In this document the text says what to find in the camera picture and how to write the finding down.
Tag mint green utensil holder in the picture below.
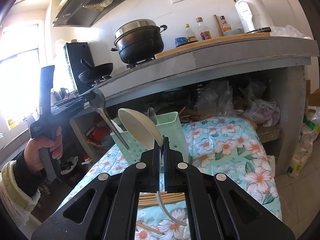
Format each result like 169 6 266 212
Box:
111 108 191 164

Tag steel range hood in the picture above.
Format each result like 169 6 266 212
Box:
52 0 158 29

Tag red cap sauce bottle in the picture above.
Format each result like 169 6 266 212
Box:
220 15 232 33

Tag large black cooking pot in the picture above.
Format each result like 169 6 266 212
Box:
111 19 168 68

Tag bundle wooden chopstick two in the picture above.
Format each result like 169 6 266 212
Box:
138 194 186 203

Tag bundle wooden chopstick one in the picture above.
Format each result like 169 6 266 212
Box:
138 191 186 199

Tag black splash guard panel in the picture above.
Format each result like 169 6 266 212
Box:
63 42 94 94

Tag wooden cutting board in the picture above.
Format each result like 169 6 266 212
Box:
155 33 270 59

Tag clear plastic bags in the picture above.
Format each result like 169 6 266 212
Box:
194 79 280 127

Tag white electric kettle appliance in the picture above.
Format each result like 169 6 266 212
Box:
233 0 274 33

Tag person's left hand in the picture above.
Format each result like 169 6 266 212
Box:
23 125 64 175

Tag grey stone kitchen counter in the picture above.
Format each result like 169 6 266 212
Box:
0 36 320 156

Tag metal spoon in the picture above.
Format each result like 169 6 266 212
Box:
89 88 130 150

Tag floral teal tablecloth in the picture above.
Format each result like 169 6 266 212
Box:
57 117 282 239

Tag blue snack bag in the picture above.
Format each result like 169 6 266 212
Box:
175 37 188 47

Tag person's left sleeve forearm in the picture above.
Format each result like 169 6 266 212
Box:
1 152 44 228

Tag cardboard box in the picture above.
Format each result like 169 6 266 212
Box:
306 80 320 107

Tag white rice sack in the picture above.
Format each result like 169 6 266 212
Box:
287 121 319 178

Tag black wok pan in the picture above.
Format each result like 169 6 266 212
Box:
78 59 113 84

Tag clear glass oil bottle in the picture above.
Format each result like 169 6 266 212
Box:
196 17 212 41

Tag yellow cap sauce bottle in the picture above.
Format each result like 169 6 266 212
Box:
185 24 197 42

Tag single wooden chopstick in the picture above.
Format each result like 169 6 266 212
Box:
136 222 164 235

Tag cream plastic ladle spoon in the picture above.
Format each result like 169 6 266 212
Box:
117 107 188 228

